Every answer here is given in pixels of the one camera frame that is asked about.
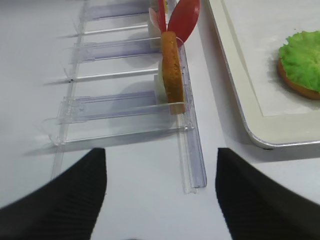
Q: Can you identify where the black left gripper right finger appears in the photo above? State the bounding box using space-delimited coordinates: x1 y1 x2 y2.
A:
215 148 320 240

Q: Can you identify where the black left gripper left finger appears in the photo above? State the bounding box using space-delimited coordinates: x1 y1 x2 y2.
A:
0 148 107 240

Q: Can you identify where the red tomato slice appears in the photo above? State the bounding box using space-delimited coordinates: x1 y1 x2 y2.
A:
157 0 167 33
167 0 201 48

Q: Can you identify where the bread slice under lettuce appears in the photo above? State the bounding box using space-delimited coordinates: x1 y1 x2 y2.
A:
277 59 320 100

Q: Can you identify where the brown toasted bread slice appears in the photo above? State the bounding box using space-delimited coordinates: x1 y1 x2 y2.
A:
161 31 186 115

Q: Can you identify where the green lettuce leaf on tray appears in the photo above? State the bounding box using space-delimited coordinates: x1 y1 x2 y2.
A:
278 30 320 93

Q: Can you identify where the cream metal tray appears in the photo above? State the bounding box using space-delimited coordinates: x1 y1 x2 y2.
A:
209 0 320 148

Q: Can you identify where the clear acrylic left rack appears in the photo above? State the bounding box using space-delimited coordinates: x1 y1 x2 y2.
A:
42 0 207 193

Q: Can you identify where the white paper tray liner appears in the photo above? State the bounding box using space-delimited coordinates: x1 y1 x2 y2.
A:
224 0 320 117

